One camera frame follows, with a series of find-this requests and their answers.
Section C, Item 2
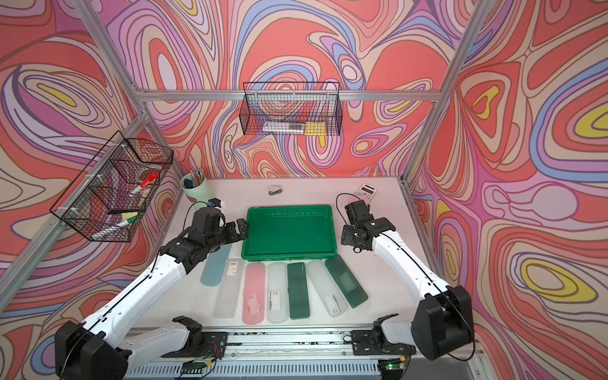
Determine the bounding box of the green plastic storage tray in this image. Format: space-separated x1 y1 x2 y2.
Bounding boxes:
241 205 337 262

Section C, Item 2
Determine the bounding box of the dark green translucent pencil case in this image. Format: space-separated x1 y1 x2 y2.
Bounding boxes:
325 255 368 309

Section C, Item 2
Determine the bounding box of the frosted white pencil case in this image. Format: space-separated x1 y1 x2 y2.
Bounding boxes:
306 261 348 318

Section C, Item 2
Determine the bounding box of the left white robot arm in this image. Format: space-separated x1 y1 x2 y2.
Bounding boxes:
55 207 250 379

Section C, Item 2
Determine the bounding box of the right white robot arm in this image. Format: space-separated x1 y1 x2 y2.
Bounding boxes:
340 200 476 360

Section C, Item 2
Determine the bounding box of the teal pencil case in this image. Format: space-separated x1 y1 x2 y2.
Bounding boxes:
200 245 231 288

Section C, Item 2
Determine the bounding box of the clear frosted pencil case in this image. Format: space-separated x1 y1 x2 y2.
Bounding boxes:
212 259 245 319

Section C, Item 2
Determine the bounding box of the pink pencil case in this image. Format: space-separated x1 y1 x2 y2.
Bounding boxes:
242 263 266 326

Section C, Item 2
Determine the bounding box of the white translucent pencil case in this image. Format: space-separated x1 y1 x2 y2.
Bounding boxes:
267 263 289 324

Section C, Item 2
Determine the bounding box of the clear box in basket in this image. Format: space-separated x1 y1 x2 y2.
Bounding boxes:
262 121 305 135

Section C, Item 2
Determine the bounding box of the yellow box in basket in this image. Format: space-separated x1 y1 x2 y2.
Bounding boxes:
304 121 327 136

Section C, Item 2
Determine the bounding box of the white scientific calculator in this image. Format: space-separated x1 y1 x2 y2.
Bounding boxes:
355 184 378 204

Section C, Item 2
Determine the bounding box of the green pen cup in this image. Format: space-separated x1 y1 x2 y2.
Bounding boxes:
180 169 214 210

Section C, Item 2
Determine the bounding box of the green white marker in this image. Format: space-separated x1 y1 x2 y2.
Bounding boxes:
91 216 139 240

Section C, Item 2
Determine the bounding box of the red marker in basket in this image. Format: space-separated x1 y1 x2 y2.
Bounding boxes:
129 173 159 196

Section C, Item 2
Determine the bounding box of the left wire basket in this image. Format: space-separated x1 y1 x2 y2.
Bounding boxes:
50 131 174 243

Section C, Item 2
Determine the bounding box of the wire basket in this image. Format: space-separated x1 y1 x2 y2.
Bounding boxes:
239 81 343 136
50 131 174 243

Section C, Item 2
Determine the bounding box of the back wire basket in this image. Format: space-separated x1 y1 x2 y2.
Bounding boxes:
239 81 343 136

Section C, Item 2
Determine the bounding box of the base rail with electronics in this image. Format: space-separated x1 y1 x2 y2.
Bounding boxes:
126 326 495 379

